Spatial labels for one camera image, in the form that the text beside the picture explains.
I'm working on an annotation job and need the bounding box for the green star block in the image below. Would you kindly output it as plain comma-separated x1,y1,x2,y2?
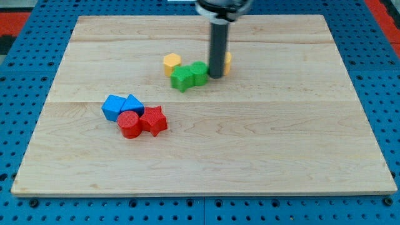
170,66,194,93

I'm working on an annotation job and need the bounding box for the red star block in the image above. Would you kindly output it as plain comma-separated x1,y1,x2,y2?
139,106,168,137

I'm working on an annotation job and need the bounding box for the green cylinder block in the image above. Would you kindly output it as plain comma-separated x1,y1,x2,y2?
190,61,208,86

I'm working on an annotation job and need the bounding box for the yellow hexagon block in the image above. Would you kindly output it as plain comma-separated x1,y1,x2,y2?
163,53,182,77

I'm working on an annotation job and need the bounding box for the yellow block behind rod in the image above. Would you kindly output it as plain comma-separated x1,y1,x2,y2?
224,51,232,76

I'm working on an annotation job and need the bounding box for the blue triangle block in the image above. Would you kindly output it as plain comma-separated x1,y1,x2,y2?
121,94,144,116

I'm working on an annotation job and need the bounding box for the red cylinder block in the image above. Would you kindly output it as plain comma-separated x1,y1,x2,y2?
117,111,142,139

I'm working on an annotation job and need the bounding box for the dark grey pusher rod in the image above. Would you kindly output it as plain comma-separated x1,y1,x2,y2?
209,23,229,79

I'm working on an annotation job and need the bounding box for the light wooden board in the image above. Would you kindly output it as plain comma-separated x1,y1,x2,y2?
11,15,397,198

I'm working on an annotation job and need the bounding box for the blue cube block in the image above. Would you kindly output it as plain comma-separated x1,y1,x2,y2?
101,94,126,122

